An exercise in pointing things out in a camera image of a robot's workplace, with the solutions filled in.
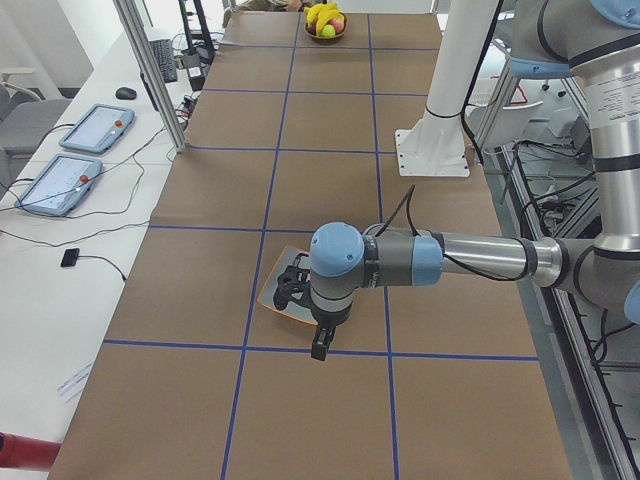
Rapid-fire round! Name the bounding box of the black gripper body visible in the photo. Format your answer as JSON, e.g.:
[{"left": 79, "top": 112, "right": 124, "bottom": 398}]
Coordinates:
[{"left": 273, "top": 252, "right": 312, "bottom": 311}]

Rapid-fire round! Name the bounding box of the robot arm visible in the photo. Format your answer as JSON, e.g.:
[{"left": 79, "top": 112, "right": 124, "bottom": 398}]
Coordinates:
[{"left": 264, "top": 1, "right": 639, "bottom": 360}]

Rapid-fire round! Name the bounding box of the grey square plate orange rim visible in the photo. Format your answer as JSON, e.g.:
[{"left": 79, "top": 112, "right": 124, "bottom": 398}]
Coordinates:
[{"left": 257, "top": 245, "right": 317, "bottom": 326}]

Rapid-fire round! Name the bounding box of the woven brown fruit basket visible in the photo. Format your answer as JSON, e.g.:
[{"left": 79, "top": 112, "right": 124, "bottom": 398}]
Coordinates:
[{"left": 304, "top": 18, "right": 348, "bottom": 43}]

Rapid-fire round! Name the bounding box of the small black puck device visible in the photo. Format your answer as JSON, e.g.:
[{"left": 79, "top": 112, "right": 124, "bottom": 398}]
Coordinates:
[{"left": 60, "top": 248, "right": 80, "bottom": 268}]

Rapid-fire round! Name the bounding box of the upper teach pendant tablet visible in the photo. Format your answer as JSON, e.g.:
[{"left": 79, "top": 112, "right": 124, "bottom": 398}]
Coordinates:
[{"left": 58, "top": 104, "right": 135, "bottom": 154}]

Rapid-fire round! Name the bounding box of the teach pendant tablet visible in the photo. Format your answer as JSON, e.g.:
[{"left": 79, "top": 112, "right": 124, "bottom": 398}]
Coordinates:
[
  {"left": 14, "top": 153, "right": 103, "bottom": 217},
  {"left": 58, "top": 104, "right": 135, "bottom": 154}
]

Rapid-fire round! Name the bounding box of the lower teach pendant tablet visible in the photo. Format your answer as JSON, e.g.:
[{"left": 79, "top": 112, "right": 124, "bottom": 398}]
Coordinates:
[{"left": 14, "top": 153, "right": 103, "bottom": 217}]

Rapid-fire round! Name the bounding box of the black computer mouse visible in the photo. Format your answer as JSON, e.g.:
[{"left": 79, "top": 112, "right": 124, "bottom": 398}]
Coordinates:
[{"left": 115, "top": 87, "right": 138, "bottom": 101}]

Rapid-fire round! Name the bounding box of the green pear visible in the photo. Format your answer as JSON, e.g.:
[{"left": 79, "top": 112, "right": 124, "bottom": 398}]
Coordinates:
[{"left": 319, "top": 24, "right": 336, "bottom": 38}]

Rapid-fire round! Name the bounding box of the pink apple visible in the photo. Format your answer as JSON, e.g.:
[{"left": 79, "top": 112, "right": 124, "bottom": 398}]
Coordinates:
[{"left": 327, "top": 18, "right": 345, "bottom": 35}]

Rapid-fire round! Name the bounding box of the black keyboard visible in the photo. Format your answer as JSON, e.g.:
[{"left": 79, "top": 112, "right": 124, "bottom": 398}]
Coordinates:
[{"left": 149, "top": 39, "right": 178, "bottom": 83}]

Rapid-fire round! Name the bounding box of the grey office chair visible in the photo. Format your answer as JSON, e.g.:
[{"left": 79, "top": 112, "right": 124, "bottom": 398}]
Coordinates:
[{"left": 1, "top": 67, "right": 71, "bottom": 196}]

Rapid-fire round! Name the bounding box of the red cylinder object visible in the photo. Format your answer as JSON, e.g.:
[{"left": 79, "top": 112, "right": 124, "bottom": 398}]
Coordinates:
[{"left": 0, "top": 432, "right": 61, "bottom": 472}]

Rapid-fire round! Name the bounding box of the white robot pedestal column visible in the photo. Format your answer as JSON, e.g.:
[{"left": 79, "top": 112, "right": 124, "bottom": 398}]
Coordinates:
[{"left": 395, "top": 0, "right": 502, "bottom": 178}]

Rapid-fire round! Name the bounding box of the aluminium frame post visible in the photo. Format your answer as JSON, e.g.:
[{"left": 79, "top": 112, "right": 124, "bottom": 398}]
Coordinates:
[{"left": 113, "top": 0, "right": 186, "bottom": 153}]

